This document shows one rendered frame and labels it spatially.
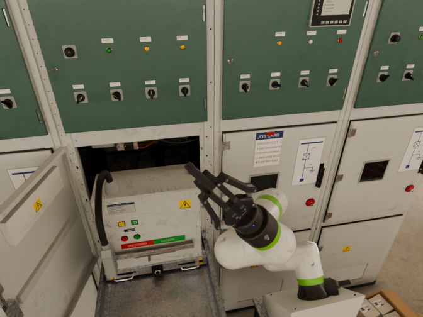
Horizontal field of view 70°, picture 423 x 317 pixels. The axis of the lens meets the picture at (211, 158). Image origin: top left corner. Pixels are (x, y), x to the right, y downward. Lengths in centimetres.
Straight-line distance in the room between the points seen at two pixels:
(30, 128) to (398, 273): 299
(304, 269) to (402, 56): 111
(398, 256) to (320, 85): 222
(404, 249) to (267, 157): 218
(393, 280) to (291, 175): 171
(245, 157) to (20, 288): 111
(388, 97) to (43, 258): 179
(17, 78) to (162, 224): 87
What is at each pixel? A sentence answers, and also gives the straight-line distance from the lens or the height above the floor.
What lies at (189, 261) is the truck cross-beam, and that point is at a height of 91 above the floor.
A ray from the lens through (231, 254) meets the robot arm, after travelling 85.
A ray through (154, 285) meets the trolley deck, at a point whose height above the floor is 85.
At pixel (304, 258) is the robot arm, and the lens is 153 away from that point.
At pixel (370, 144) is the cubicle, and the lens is 191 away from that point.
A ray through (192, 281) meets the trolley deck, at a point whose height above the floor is 85.
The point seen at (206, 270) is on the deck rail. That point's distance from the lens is 176.
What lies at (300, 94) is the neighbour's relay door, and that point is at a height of 175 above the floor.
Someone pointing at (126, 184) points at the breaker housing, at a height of 139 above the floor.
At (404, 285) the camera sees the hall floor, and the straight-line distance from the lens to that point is 319.
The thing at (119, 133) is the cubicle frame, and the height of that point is 162.
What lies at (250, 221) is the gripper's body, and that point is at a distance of 68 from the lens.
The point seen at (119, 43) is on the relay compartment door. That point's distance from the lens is 129.
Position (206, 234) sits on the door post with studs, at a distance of 188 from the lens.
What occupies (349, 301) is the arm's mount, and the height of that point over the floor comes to 104.
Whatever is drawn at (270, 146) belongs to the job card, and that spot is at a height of 148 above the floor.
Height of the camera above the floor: 225
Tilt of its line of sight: 32 degrees down
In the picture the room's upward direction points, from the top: straight up
